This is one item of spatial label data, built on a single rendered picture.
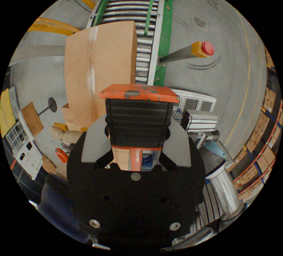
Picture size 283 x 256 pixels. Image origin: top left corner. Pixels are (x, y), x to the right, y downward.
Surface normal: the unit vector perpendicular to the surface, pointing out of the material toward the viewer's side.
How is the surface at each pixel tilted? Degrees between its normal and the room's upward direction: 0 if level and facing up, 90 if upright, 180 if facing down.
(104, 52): 0
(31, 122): 90
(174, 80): 0
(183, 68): 0
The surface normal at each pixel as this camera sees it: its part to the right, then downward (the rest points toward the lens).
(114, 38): 0.00, 0.47
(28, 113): 0.95, -0.27
